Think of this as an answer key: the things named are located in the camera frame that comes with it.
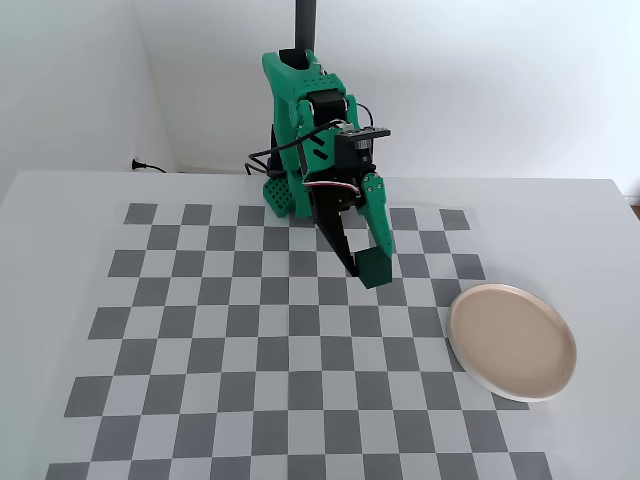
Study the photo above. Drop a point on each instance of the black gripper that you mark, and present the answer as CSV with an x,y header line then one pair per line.
x,y
334,204

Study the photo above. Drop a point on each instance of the dark green dice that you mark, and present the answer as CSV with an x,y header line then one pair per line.
x,y
372,270

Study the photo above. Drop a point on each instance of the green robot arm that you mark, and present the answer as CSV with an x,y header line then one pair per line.
x,y
285,110

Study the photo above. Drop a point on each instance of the beige round plate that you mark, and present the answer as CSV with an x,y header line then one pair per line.
x,y
510,340

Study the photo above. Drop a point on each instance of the grey white checkered mat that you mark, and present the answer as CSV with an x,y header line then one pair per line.
x,y
250,350

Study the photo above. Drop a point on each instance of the black vertical pole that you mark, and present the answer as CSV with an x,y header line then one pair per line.
x,y
306,25

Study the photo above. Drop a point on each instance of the black camera circuit board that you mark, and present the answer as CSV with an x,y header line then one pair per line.
x,y
370,134

